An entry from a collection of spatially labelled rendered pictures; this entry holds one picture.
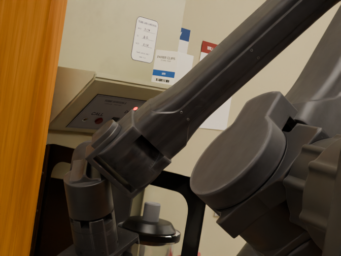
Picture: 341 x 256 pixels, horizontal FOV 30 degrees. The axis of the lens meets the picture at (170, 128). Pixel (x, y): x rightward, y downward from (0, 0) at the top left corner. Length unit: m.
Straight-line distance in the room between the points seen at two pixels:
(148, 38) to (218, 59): 0.47
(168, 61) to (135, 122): 0.40
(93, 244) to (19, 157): 0.19
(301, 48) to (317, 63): 2.03
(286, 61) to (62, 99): 1.59
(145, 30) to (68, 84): 0.26
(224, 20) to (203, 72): 1.39
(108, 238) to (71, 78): 0.28
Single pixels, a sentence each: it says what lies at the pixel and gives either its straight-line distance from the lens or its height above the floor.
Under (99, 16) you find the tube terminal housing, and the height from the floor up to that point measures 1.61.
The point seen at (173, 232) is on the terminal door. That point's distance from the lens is 0.87.
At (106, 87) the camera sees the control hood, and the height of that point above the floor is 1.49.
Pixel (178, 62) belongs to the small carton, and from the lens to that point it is 1.13.
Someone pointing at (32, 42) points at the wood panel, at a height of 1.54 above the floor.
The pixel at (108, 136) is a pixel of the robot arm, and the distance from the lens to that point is 0.76.
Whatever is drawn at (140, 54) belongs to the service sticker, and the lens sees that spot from 1.17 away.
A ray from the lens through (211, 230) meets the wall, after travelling 2.25.
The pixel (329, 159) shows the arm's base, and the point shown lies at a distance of 0.39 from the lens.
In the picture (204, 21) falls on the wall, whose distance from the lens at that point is 2.03.
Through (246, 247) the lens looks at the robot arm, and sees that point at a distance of 1.05.
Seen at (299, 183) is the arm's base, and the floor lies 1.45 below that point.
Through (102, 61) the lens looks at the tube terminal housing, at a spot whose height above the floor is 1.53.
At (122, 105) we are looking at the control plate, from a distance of 1.04.
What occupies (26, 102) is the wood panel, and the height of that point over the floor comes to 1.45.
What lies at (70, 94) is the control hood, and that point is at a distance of 0.97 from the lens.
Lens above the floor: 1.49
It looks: 3 degrees down
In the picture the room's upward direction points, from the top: 9 degrees clockwise
